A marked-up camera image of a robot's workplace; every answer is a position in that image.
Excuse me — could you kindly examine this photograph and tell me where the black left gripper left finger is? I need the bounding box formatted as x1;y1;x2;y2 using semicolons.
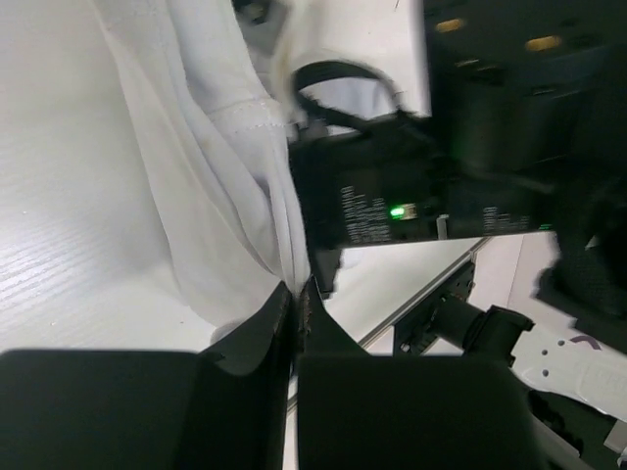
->
1;286;294;469

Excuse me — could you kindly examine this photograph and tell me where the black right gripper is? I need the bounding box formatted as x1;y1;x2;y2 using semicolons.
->
290;1;626;304

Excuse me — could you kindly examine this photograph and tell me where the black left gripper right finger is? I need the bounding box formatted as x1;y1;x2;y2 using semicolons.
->
296;280;547;469

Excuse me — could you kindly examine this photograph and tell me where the white fabric skirt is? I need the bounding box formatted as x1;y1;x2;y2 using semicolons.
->
94;1;310;337

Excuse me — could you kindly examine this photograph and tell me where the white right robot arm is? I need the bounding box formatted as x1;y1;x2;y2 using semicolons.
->
289;1;626;422

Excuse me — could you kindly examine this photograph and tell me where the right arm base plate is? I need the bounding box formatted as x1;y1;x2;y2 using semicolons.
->
392;260;475;355

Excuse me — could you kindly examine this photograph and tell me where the aluminium table edge rail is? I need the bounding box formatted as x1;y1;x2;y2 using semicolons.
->
286;247;486;412

